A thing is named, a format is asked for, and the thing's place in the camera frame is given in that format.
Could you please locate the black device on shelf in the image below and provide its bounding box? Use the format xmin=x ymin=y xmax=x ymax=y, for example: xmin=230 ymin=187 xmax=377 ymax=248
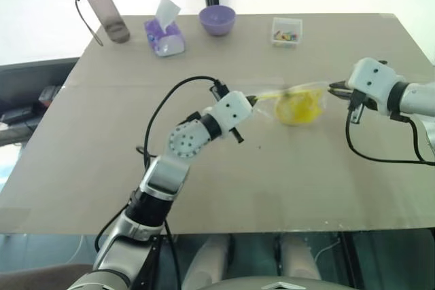
xmin=2 ymin=106 xmax=33 ymax=124

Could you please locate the brown cushion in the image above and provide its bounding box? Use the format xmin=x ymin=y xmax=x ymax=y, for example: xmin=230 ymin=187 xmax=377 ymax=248
xmin=0 ymin=263 xmax=97 ymax=290

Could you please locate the smoky water bottle black cap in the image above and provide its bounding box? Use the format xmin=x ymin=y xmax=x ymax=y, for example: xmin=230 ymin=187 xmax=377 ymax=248
xmin=74 ymin=0 xmax=131 ymax=47

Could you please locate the round yellow pineapple bun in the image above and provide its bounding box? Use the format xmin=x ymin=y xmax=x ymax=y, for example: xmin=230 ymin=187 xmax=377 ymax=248
xmin=274 ymin=88 xmax=324 ymax=126

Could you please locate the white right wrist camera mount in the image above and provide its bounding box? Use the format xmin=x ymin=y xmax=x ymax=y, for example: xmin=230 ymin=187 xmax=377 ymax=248
xmin=346 ymin=58 xmax=405 ymax=116

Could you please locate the black table frame leg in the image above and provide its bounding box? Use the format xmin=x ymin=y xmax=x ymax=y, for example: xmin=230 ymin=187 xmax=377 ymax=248
xmin=339 ymin=232 xmax=355 ymax=290

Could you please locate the dark side shelf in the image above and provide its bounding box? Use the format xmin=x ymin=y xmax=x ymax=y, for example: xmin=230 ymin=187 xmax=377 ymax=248
xmin=0 ymin=57 xmax=79 ymax=147

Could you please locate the purple tissue pack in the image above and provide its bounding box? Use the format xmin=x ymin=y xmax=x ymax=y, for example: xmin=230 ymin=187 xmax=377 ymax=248
xmin=143 ymin=0 xmax=187 ymax=58

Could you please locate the grey right robot leg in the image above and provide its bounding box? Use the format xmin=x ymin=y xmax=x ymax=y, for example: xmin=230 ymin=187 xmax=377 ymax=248
xmin=280 ymin=234 xmax=322 ymax=283

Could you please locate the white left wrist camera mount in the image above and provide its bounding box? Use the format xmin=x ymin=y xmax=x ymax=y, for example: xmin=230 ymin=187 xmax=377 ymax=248
xmin=203 ymin=91 xmax=254 ymax=140

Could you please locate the grey robot leg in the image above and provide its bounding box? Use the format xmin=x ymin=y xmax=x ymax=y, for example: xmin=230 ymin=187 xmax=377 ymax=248
xmin=183 ymin=235 xmax=232 ymax=290
xmin=280 ymin=234 xmax=322 ymax=283

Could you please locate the clear box of coloured clips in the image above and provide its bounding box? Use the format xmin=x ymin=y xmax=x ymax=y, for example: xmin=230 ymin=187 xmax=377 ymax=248
xmin=271 ymin=17 xmax=303 ymax=48

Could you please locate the grey robot torso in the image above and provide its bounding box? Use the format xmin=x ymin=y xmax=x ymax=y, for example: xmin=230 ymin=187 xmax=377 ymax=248
xmin=210 ymin=276 xmax=344 ymax=290

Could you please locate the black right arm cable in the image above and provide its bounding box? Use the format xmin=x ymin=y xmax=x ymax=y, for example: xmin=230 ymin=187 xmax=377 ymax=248
xmin=345 ymin=99 xmax=435 ymax=166

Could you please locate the clear zip bag yellow seal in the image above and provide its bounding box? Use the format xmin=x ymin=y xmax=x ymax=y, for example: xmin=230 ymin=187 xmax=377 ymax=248
xmin=253 ymin=80 xmax=330 ymax=127

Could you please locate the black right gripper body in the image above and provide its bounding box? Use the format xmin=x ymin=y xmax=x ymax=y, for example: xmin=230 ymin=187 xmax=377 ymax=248
xmin=348 ymin=89 xmax=378 ymax=124

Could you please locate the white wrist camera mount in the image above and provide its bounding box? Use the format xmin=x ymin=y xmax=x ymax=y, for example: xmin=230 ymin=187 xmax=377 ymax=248
xmin=203 ymin=91 xmax=254 ymax=140
xmin=346 ymin=58 xmax=405 ymax=116

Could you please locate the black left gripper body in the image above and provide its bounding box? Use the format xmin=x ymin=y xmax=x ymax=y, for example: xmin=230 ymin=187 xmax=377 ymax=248
xmin=228 ymin=126 xmax=245 ymax=144

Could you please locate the thin white cable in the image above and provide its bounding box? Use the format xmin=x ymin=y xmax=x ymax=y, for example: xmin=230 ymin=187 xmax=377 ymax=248
xmin=314 ymin=238 xmax=341 ymax=264

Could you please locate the purple plastic bowl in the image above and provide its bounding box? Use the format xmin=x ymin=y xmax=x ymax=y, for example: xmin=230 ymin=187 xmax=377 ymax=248
xmin=198 ymin=5 xmax=237 ymax=37

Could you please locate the grey left robot leg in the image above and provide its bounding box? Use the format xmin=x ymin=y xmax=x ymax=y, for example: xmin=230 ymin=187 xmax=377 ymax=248
xmin=183 ymin=235 xmax=232 ymax=290

